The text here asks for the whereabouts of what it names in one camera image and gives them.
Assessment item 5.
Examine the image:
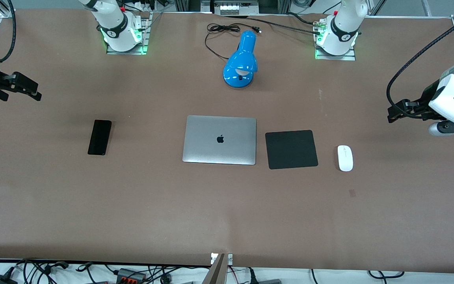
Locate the brown upright post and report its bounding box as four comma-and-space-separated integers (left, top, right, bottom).
208, 253, 227, 284

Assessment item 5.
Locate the black orange connector block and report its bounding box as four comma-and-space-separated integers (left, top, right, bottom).
116, 268, 147, 283

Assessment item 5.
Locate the black looped floor cable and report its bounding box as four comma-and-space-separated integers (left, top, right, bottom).
368, 270, 406, 280

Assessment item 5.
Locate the blue desk lamp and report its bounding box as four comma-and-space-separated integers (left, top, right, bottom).
223, 30, 258, 89

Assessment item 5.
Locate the black lamp power cord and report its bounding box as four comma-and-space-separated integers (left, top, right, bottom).
205, 23, 262, 61

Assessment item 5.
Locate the white power strip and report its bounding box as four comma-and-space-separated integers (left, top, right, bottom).
219, 3, 248, 15

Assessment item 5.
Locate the black mouse pad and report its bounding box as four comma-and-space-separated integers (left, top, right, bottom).
265, 130, 318, 170

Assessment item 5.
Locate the white computer mouse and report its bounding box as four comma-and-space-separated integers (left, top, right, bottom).
337, 145, 354, 172

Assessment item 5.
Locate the black braided table cable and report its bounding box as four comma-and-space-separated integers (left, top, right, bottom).
247, 15, 323, 36

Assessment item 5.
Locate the black smartphone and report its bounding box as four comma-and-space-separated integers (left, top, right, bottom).
87, 120, 112, 156

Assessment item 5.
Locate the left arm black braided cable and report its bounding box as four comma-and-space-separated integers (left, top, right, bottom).
386, 16, 454, 119

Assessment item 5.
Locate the silver closed laptop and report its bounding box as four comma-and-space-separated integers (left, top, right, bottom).
182, 115, 257, 165

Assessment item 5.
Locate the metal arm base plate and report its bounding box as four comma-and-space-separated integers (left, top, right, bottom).
106, 12, 153, 55
314, 18, 357, 61

